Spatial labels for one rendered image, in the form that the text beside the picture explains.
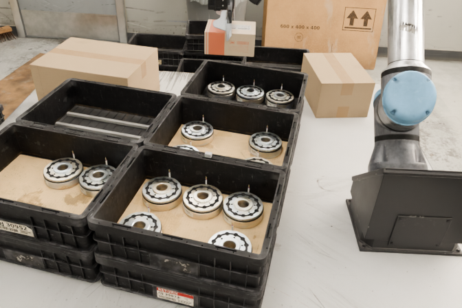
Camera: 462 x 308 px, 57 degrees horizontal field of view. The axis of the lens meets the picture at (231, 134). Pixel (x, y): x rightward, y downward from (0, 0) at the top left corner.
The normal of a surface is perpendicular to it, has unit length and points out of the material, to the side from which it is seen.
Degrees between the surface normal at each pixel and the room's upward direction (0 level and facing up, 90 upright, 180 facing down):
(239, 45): 90
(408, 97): 55
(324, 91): 90
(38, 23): 90
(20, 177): 0
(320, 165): 0
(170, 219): 0
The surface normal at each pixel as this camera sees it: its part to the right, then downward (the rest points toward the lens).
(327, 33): -0.05, 0.33
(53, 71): -0.22, 0.54
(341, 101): 0.09, 0.55
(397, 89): -0.20, -0.05
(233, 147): 0.04, -0.83
